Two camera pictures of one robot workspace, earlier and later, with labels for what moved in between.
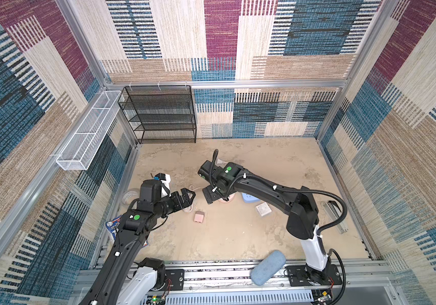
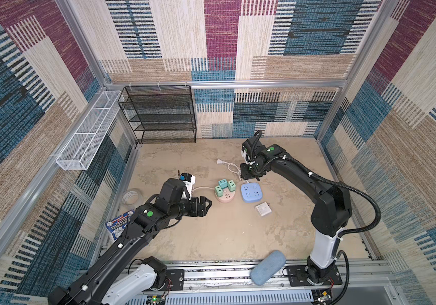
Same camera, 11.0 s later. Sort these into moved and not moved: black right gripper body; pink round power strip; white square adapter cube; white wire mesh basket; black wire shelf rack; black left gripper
Moved: black left gripper; black right gripper body
Not moved: pink round power strip; white wire mesh basket; black wire shelf rack; white square adapter cube
